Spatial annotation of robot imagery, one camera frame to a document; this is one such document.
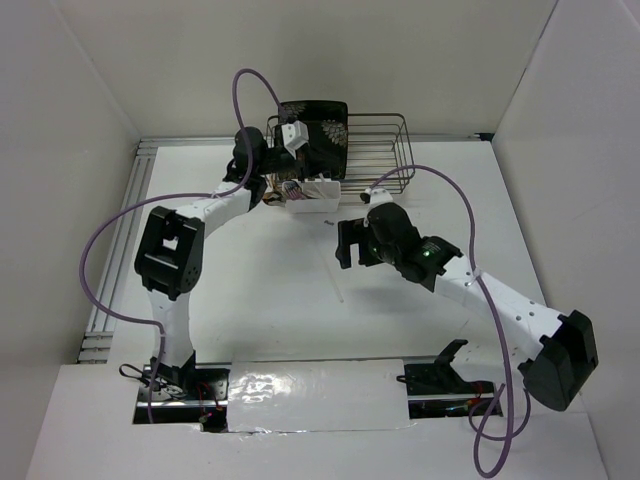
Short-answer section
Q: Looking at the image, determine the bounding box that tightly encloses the front black floral plate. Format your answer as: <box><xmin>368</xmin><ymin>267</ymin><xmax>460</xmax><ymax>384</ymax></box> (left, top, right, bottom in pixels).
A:
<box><xmin>304</xmin><ymin>120</ymin><xmax>348</xmax><ymax>179</ymax></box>

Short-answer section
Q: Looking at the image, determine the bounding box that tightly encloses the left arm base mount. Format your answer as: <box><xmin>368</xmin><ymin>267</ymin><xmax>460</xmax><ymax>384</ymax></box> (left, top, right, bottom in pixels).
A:
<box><xmin>118</xmin><ymin>363</ymin><xmax>230</xmax><ymax>433</ymax></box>

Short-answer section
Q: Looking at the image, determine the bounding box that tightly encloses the white cutlery caddy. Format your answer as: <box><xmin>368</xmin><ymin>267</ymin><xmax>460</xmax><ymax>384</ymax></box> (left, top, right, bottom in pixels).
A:
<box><xmin>281</xmin><ymin>180</ymin><xmax>341</xmax><ymax>214</ymax></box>

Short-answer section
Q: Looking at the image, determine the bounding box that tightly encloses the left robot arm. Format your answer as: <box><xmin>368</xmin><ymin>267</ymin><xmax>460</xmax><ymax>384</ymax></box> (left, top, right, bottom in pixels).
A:
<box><xmin>134</xmin><ymin>121</ymin><xmax>310</xmax><ymax>399</ymax></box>

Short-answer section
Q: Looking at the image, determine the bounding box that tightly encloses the grey wire dish rack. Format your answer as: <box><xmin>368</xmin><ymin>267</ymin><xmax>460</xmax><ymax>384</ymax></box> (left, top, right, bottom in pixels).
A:
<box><xmin>266</xmin><ymin>108</ymin><xmax>413</xmax><ymax>195</ymax></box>

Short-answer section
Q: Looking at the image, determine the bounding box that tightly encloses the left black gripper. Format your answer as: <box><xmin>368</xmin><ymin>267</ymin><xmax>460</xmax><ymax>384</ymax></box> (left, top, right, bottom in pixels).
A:
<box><xmin>256</xmin><ymin>138</ymin><xmax>340</xmax><ymax>183</ymax></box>

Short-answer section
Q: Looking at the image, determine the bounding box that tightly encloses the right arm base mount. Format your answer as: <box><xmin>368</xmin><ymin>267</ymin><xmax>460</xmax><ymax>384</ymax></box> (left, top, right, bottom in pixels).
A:
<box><xmin>396</xmin><ymin>339</ymin><xmax>496</xmax><ymax>420</ymax></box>

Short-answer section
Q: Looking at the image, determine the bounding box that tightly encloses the rear black floral plate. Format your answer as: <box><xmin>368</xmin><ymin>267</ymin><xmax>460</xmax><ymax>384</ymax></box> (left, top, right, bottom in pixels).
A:
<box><xmin>279</xmin><ymin>100</ymin><xmax>348</xmax><ymax>124</ymax></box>

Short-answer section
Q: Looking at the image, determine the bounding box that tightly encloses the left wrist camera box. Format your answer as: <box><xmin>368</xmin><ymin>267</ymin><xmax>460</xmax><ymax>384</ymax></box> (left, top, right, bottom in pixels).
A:
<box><xmin>281</xmin><ymin>120</ymin><xmax>309</xmax><ymax>158</ymax></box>

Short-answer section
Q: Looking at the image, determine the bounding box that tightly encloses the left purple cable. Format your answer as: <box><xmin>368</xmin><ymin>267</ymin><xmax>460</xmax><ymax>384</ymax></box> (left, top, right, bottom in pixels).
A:
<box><xmin>80</xmin><ymin>68</ymin><xmax>289</xmax><ymax>351</ymax></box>

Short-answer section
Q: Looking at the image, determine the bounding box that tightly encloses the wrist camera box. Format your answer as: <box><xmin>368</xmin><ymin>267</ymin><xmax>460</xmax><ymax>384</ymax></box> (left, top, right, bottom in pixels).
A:
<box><xmin>360</xmin><ymin>186</ymin><xmax>394</xmax><ymax>211</ymax></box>
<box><xmin>281</xmin><ymin>120</ymin><xmax>309</xmax><ymax>158</ymax></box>

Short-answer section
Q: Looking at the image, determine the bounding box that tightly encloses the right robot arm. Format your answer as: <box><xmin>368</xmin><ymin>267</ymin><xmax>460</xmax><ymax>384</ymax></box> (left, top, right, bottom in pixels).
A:
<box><xmin>335</xmin><ymin>202</ymin><xmax>598</xmax><ymax>411</ymax></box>

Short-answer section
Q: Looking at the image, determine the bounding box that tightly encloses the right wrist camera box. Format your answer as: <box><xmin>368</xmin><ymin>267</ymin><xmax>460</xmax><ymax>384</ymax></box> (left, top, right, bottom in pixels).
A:
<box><xmin>360</xmin><ymin>186</ymin><xmax>394</xmax><ymax>211</ymax></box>

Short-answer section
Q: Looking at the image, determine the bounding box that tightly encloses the black floral plate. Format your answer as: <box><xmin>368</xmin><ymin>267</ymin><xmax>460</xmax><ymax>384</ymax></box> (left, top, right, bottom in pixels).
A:
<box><xmin>304</xmin><ymin>120</ymin><xmax>348</xmax><ymax>179</ymax></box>
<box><xmin>279</xmin><ymin>100</ymin><xmax>348</xmax><ymax>124</ymax></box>

